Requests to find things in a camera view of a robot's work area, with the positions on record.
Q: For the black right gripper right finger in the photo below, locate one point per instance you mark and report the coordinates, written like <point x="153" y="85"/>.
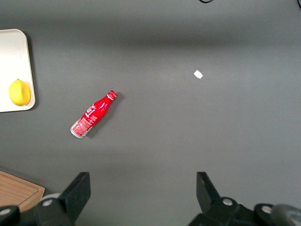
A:
<point x="209" y="202"/>

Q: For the beige plastic tray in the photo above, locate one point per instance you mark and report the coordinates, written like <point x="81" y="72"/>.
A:
<point x="11" y="61"/>

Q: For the yellow lemon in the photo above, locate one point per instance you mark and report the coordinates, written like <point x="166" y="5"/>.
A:
<point x="19" y="92"/>

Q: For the wooden drawer cabinet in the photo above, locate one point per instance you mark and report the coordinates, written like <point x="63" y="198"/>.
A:
<point x="16" y="190"/>

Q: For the small white paper scrap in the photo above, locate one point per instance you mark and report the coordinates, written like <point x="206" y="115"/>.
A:
<point x="198" y="74"/>

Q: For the red soda bottle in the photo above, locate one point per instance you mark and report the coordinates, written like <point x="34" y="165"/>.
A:
<point x="92" y="115"/>

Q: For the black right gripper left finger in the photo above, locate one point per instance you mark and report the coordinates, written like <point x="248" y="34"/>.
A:
<point x="75" y="197"/>

